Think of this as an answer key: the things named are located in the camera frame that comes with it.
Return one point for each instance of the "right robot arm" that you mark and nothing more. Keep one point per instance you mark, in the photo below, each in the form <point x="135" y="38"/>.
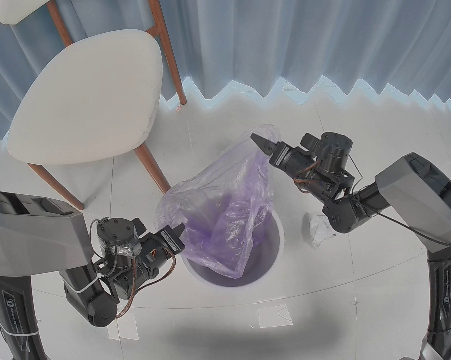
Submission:
<point x="417" y="193"/>

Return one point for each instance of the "white cushioned wooden chair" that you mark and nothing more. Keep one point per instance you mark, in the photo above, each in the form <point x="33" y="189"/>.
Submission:
<point x="90" y="88"/>

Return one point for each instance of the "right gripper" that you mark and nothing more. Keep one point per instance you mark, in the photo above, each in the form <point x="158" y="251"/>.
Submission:
<point x="297" y="161"/>

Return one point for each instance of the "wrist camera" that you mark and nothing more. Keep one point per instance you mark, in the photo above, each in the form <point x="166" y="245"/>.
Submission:
<point x="139" y="228"/>
<point x="309" y="141"/>

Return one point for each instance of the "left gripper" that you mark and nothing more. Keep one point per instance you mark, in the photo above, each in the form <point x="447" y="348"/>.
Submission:
<point x="156" y="251"/>

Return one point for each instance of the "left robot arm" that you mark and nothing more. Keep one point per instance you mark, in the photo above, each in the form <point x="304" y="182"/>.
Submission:
<point x="34" y="238"/>

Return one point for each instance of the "clear printed wrapper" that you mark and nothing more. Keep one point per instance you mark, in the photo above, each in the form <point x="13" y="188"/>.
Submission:
<point x="317" y="231"/>

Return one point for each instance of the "white trash bin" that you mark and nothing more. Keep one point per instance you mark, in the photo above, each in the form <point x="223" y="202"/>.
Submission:
<point x="274" y="253"/>

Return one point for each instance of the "purple plastic bag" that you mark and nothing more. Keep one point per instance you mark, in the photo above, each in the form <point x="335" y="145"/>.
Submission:
<point x="225" y="186"/>

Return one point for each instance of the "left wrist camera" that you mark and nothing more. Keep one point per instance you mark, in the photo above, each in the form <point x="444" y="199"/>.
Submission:
<point x="139" y="228"/>

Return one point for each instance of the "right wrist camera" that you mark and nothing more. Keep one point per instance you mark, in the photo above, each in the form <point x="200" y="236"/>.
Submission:
<point x="309" y="141"/>

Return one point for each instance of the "pale blue curtain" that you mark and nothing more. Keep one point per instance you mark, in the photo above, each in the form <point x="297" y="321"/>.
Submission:
<point x="285" y="24"/>

